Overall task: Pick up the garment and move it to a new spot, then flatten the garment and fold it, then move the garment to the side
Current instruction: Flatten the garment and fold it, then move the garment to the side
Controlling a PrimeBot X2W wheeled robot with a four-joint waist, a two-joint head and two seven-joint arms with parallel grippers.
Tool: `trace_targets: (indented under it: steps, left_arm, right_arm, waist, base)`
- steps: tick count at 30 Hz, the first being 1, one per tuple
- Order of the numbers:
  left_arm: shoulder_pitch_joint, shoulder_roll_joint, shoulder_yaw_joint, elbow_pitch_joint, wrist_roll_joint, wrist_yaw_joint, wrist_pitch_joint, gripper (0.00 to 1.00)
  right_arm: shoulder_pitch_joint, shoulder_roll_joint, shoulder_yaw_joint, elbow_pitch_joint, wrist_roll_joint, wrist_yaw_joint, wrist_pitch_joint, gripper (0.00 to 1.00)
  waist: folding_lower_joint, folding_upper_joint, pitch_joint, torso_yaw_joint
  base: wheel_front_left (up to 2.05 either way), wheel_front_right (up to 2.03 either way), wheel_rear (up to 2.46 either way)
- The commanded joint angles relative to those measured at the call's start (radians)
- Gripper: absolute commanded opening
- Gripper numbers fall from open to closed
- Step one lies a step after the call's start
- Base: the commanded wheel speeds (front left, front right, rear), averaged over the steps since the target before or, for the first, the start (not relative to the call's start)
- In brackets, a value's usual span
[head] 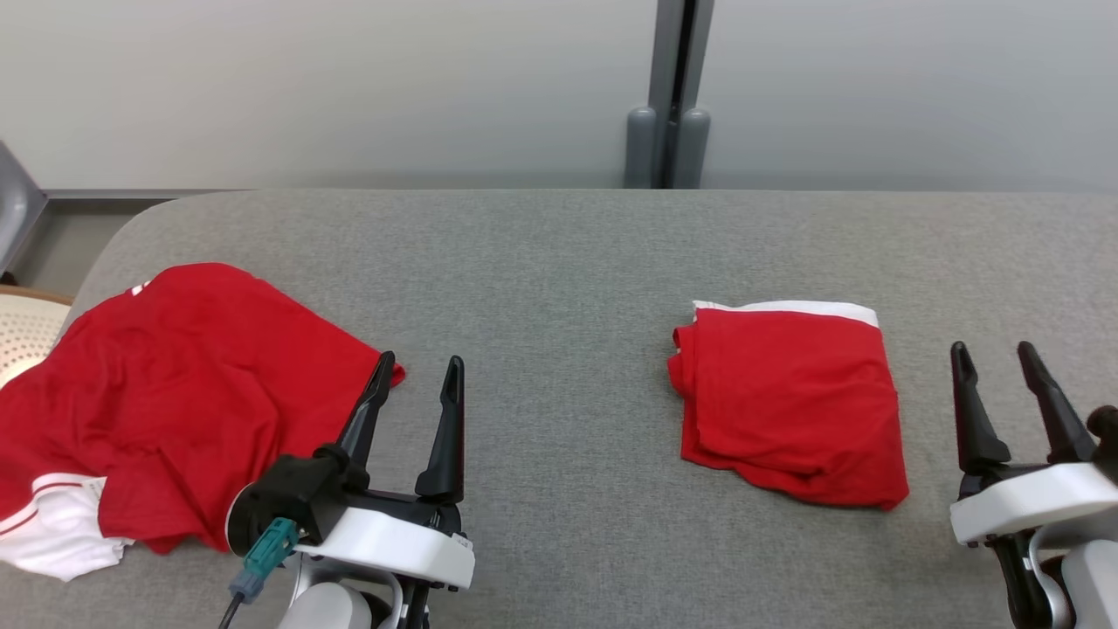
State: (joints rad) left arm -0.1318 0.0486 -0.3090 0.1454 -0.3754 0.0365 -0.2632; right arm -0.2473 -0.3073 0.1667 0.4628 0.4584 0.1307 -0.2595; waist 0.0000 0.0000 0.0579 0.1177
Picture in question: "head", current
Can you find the red basketball jersey white sleeves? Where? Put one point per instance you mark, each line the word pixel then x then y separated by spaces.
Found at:
pixel 192 384

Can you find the grey rounded metal post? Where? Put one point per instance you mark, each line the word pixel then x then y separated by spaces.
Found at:
pixel 640 148
pixel 693 148

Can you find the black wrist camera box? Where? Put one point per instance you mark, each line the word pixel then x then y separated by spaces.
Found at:
pixel 1105 432
pixel 284 498

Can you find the red garment with white trim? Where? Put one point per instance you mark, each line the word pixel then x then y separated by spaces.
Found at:
pixel 786 402

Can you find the grey vertical partition column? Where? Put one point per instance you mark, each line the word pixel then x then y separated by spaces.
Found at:
pixel 665 52

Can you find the grey metal frame leg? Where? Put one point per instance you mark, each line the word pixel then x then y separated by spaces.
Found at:
pixel 16 201

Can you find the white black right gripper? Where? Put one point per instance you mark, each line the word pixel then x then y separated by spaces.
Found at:
pixel 1031 502

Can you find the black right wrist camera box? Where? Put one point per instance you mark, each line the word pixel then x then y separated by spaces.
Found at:
pixel 1105 432

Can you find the cream perforated laundry basket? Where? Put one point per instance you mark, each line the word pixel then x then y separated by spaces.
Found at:
pixel 22 336

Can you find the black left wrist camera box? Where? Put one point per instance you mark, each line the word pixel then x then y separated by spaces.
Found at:
pixel 284 498

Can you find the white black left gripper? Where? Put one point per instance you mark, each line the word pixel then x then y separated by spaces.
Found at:
pixel 393 542

